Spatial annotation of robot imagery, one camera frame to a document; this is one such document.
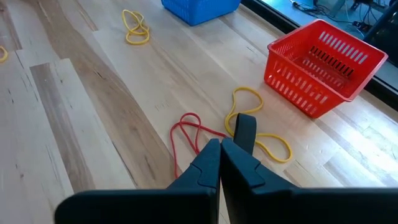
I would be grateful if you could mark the blue plastic basket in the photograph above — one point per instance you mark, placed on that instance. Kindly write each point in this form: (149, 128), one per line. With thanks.
(199, 11)

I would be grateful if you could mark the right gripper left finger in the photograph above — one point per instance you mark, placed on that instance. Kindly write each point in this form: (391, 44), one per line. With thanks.
(140, 208)

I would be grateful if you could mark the yellow rubber band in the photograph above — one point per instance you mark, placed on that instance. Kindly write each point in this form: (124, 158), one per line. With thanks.
(6, 55)
(246, 88)
(137, 43)

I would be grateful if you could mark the red rubber band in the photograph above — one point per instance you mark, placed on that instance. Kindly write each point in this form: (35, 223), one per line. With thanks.
(190, 114)

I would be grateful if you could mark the black rubber band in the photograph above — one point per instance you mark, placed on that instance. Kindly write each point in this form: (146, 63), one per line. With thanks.
(245, 130)

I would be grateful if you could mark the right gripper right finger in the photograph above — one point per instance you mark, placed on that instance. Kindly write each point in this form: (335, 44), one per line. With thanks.
(311, 208)

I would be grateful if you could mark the red plastic basket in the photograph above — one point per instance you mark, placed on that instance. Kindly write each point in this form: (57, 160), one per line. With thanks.
(295, 84)

